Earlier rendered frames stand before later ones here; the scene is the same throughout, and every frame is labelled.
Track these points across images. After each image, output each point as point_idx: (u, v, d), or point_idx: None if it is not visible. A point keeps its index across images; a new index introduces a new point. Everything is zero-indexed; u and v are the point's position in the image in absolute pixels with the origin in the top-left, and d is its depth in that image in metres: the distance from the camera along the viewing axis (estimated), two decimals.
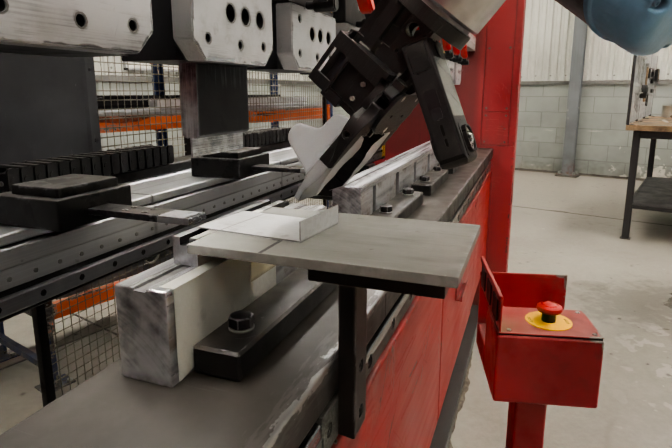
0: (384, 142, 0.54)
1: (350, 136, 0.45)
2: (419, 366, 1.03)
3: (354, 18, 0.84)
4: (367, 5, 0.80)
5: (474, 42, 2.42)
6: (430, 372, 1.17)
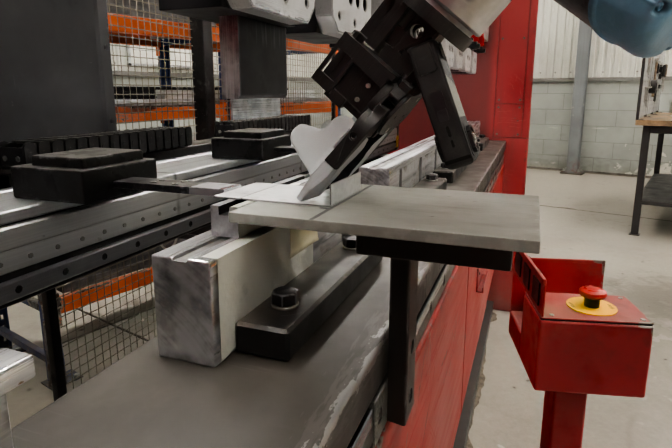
0: (381, 141, 0.55)
1: (357, 138, 0.45)
2: (448, 356, 0.99)
3: None
4: None
5: (487, 32, 2.38)
6: (456, 363, 1.13)
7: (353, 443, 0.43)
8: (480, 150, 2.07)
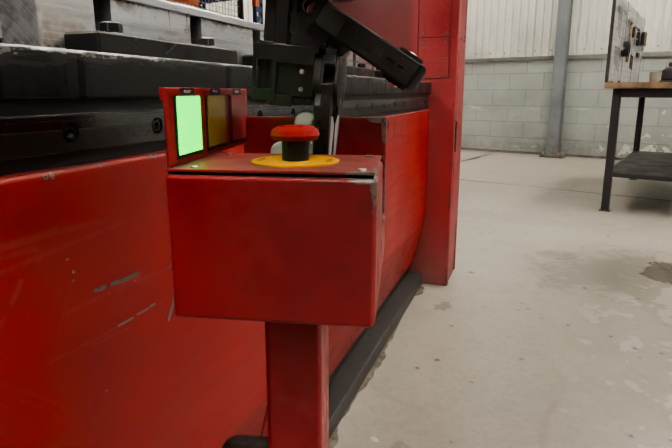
0: (338, 130, 0.55)
1: (325, 123, 0.47)
2: (155, 286, 0.61)
3: None
4: None
5: None
6: None
7: None
8: None
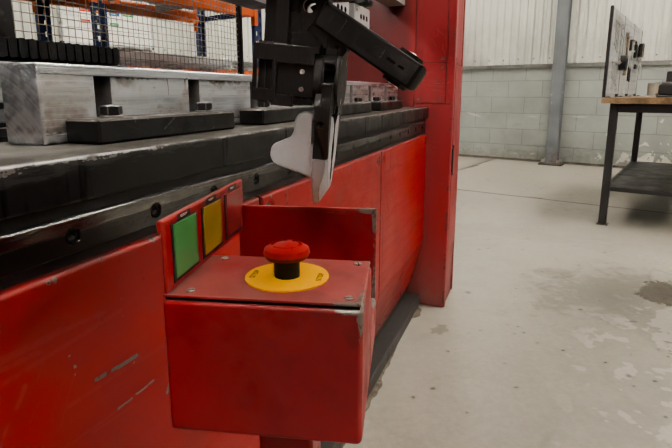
0: (338, 130, 0.55)
1: (325, 123, 0.47)
2: (154, 363, 0.63)
3: None
4: None
5: None
6: None
7: None
8: (378, 110, 1.71)
